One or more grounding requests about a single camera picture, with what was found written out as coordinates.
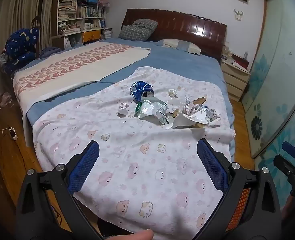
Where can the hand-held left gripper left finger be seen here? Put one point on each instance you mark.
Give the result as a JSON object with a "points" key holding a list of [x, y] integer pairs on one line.
{"points": [[87, 165]]}

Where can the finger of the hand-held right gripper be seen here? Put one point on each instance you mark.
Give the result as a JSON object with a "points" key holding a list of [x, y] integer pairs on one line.
{"points": [[285, 165], [291, 150]]}

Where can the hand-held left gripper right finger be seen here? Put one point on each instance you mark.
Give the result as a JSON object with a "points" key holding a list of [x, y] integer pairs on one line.
{"points": [[212, 165]]}

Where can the clear plastic bag blue print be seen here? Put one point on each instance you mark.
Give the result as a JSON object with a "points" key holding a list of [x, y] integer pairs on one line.
{"points": [[200, 112]]}

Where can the brown cloth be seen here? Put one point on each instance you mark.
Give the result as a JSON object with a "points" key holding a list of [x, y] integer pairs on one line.
{"points": [[199, 100]]}

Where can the person's left hand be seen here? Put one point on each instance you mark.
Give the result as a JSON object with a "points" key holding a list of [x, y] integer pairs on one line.
{"points": [[140, 235]]}

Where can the white cartoon printed blanket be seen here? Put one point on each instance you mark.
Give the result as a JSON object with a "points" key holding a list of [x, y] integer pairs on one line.
{"points": [[137, 155]]}

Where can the white paper sheet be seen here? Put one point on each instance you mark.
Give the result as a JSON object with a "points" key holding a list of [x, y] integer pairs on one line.
{"points": [[180, 122]]}

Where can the small crumpled paper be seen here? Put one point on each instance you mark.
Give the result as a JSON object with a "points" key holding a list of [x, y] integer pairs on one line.
{"points": [[122, 110]]}

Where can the black and white wrapper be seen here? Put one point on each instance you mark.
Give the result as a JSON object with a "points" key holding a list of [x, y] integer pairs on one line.
{"points": [[162, 117]]}

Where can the silver snack wrapper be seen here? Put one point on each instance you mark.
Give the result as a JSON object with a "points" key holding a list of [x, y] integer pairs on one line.
{"points": [[150, 108]]}

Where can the floral sliding wardrobe door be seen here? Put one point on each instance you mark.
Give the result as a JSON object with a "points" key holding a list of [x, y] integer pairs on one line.
{"points": [[270, 67]]}

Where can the white nightstand with drawers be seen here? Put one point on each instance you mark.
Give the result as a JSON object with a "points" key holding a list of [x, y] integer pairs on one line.
{"points": [[233, 80]]}

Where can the crushed blue can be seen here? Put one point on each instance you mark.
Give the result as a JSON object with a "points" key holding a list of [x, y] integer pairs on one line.
{"points": [[138, 90]]}

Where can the red box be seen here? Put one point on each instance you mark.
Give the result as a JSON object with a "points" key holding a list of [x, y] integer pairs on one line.
{"points": [[241, 61]]}

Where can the pink patterned white blanket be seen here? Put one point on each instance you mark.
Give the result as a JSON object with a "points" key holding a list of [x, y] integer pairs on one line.
{"points": [[75, 62]]}

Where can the bed with blue sheet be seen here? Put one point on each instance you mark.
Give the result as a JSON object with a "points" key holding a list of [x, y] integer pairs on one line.
{"points": [[177, 65]]}

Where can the striped beige pillow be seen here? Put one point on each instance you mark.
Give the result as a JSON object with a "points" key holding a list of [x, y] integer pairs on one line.
{"points": [[180, 45]]}

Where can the navy moon print cloth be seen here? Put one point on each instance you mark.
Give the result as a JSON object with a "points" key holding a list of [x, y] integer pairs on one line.
{"points": [[22, 42]]}

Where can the grey checked pillow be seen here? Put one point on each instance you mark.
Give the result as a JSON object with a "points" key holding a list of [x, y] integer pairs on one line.
{"points": [[137, 31]]}

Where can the dark red wooden headboard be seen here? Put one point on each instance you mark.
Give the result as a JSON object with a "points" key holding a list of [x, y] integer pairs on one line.
{"points": [[182, 25]]}

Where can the white bookshelf with books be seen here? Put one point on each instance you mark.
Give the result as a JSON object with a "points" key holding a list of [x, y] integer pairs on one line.
{"points": [[70, 17]]}

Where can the beige curtain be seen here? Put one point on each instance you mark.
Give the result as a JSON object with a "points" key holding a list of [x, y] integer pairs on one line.
{"points": [[17, 10]]}

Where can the deer shaped wall hook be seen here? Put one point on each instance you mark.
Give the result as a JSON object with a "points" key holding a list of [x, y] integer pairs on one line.
{"points": [[237, 15]]}

